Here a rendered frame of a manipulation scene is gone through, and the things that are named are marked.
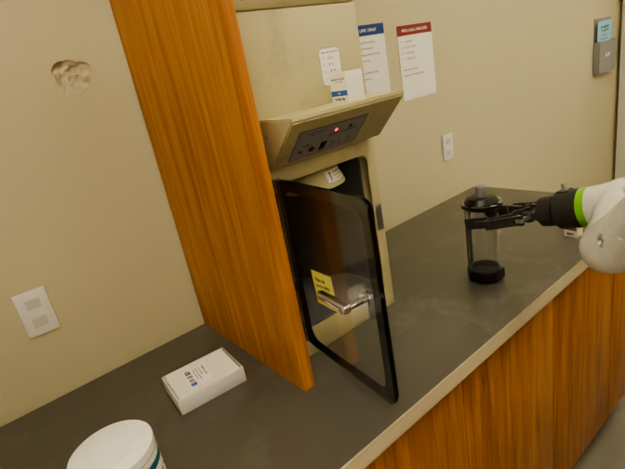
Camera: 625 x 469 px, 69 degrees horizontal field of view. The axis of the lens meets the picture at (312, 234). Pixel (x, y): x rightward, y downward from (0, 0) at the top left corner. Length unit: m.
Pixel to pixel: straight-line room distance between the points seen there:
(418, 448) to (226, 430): 0.41
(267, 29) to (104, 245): 0.69
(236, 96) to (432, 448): 0.85
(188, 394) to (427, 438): 0.53
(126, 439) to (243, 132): 0.55
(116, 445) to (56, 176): 0.67
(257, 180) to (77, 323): 0.68
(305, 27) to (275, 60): 0.11
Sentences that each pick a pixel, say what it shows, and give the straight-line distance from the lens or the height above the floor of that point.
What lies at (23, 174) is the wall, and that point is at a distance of 1.25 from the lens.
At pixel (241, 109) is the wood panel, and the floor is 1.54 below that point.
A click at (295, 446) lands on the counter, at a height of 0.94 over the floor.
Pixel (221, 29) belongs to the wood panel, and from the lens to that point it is 0.84.
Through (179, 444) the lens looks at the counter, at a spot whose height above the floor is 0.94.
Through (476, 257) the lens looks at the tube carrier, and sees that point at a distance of 1.36.
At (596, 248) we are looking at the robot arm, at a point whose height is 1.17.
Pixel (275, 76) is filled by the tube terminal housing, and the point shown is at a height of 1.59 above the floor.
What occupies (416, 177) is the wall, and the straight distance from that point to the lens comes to 2.00.
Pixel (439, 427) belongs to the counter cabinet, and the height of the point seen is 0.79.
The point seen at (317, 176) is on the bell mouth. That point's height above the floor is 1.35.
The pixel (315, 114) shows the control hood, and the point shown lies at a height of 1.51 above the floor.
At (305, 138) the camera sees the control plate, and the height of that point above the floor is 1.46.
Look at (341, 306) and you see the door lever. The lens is 0.79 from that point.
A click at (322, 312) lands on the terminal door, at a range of 0.98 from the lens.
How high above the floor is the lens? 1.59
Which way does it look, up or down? 20 degrees down
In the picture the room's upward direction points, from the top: 11 degrees counter-clockwise
